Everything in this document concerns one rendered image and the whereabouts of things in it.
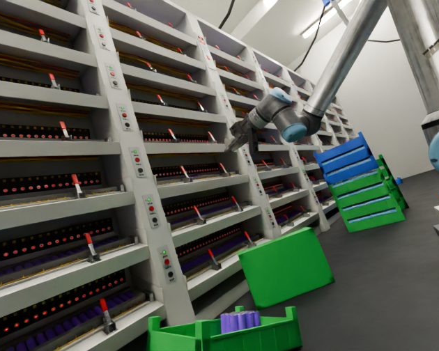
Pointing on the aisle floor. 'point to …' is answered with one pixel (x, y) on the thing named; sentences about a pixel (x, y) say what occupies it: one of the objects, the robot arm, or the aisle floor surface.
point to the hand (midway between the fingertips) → (229, 152)
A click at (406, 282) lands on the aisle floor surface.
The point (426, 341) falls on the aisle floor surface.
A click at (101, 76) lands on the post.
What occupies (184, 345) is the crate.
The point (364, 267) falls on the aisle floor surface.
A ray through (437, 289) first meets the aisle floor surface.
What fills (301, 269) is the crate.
